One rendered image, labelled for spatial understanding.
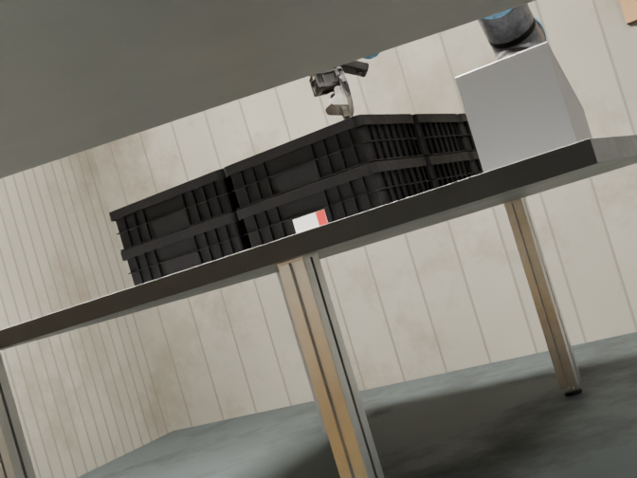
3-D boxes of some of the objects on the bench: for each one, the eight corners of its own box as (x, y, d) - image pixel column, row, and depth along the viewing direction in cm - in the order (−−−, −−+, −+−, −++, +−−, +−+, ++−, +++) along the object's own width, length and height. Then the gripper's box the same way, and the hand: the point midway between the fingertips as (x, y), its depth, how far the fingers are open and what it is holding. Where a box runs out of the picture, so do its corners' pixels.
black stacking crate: (440, 202, 226) (426, 156, 226) (388, 213, 200) (372, 161, 200) (309, 243, 246) (297, 201, 247) (246, 259, 221) (232, 211, 221)
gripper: (300, 64, 254) (323, 134, 251) (307, 45, 242) (332, 118, 239) (329, 57, 256) (353, 126, 252) (337, 38, 244) (362, 110, 241)
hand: (351, 115), depth 247 cm, fingers open, 5 cm apart
